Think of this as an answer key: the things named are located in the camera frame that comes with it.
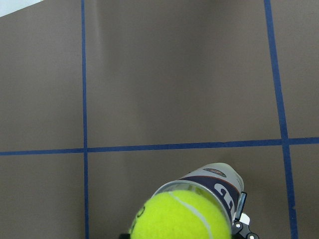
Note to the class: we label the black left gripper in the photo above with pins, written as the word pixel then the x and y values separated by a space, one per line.
pixel 240 227

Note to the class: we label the white blue tennis ball can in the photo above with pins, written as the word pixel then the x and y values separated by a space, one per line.
pixel 218 182

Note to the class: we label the yellow tennis ball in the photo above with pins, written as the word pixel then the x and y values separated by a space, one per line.
pixel 180 214

